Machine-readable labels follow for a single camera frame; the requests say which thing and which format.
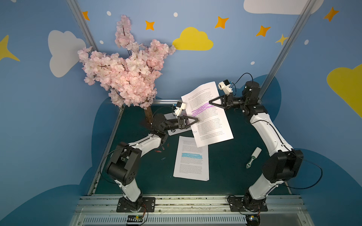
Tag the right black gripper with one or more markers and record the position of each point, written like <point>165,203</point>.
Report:
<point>227,100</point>

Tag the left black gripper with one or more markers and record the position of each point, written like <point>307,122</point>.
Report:
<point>181,122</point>

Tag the document with pink highlight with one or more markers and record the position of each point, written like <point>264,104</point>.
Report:
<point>174,128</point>

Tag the document with purple highlight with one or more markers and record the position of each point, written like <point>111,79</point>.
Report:
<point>213,126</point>

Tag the document with blue highlight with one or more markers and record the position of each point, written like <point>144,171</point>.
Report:
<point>191,162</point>

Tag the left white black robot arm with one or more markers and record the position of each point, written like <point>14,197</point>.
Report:
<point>125,160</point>

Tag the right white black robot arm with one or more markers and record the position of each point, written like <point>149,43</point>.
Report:
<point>284,161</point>

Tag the pink cherry blossom tree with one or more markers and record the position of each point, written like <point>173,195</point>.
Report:
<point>129,81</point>

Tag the left electronics board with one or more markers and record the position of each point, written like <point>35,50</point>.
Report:
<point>134,220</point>

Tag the electronics board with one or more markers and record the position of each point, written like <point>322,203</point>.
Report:
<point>134,220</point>
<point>253,220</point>

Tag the right electronics board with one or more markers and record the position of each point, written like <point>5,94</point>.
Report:
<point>253,220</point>

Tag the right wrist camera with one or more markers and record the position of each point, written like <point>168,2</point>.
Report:
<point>225,86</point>

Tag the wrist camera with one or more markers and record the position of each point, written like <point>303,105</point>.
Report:
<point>225,86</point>
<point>180,106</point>

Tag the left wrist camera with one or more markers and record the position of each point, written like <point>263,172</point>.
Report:
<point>180,106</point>

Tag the back aluminium frame bar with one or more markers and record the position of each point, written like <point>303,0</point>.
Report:
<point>165,101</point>

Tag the white handled tool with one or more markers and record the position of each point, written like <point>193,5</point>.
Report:
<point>254,155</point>

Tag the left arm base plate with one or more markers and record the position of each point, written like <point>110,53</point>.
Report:
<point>142,204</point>

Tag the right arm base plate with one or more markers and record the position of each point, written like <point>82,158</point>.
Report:
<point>241,204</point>

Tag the right aluminium frame post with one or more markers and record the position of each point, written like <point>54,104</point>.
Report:
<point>293,35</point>

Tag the aluminium frame post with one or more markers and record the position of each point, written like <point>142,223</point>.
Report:
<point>293,35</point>
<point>78,14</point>

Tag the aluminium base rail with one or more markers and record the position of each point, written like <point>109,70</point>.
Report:
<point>191,210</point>

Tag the left aluminium frame post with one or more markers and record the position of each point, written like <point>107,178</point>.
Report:
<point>78,14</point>

